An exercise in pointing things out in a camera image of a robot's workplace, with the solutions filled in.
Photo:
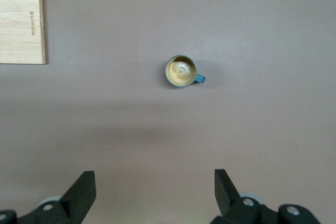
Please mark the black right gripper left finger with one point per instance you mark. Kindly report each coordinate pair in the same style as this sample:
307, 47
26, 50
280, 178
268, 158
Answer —
76, 200

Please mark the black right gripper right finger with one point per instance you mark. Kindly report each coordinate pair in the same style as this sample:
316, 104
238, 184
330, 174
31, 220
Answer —
228, 197

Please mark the dark teal ribbed mug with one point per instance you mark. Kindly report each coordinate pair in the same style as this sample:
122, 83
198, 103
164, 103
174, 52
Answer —
181, 72

